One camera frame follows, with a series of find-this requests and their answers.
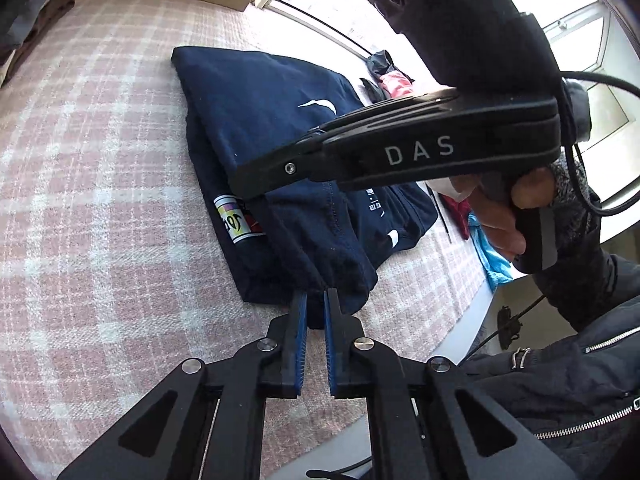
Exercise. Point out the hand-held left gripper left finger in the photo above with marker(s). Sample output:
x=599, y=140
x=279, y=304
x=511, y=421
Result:
x=300, y=345

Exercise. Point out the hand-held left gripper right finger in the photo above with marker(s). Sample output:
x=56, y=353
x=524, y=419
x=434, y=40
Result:
x=331, y=345

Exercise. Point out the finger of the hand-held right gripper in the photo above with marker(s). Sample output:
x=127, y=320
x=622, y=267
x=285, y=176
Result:
x=280, y=167

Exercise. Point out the navy blue shirt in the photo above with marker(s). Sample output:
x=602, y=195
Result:
x=280, y=90

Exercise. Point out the person's right forearm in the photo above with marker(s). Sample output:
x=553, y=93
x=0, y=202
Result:
x=585, y=270

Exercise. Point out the person's right hand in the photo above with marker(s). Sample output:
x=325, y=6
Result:
x=500, y=225

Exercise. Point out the pink garment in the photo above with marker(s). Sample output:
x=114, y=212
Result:
x=395, y=82

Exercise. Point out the white shirt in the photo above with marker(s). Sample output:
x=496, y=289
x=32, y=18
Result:
x=450, y=190

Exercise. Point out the dark red garment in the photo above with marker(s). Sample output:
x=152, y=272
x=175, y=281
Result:
x=457, y=215

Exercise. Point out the light blue garment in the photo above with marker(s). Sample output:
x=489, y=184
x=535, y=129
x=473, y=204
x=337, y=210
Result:
x=492, y=270

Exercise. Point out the pink plaid blanket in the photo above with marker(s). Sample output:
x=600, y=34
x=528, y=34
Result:
x=100, y=185

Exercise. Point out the person's black jacket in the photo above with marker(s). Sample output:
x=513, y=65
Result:
x=550, y=400

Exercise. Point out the dark grey folded garment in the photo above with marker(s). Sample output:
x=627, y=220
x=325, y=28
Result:
x=25, y=15

